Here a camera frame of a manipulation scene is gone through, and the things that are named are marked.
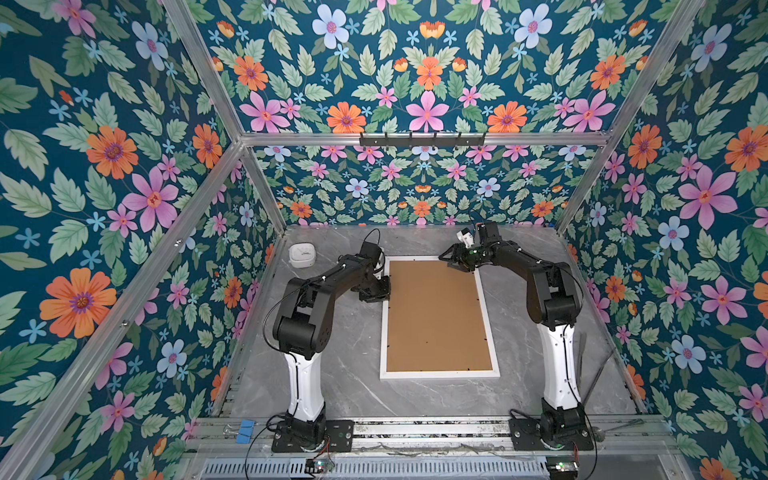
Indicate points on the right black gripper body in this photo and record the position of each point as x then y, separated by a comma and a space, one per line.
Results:
471, 256

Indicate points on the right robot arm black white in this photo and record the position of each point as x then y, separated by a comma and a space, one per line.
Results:
553, 305

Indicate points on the brown cardboard backing board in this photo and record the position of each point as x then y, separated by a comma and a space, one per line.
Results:
435, 318

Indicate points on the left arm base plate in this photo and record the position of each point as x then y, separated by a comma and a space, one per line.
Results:
336, 435

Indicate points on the blue binder clip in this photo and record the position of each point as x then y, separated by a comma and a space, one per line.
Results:
245, 432

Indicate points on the black hook rail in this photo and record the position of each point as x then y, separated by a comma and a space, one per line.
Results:
411, 139

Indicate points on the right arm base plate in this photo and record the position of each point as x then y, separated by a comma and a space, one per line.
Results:
526, 436

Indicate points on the white picture frame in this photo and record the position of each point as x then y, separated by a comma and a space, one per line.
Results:
438, 373

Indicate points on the white round device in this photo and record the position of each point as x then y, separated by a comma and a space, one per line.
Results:
302, 255

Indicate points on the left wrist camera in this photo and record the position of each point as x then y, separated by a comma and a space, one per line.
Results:
373, 252

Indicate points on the white cable duct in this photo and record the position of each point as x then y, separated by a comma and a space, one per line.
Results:
379, 468

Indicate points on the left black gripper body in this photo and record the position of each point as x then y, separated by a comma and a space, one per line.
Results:
378, 291

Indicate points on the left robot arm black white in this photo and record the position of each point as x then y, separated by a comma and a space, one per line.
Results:
303, 329

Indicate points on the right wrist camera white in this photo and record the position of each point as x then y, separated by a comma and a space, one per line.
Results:
466, 237

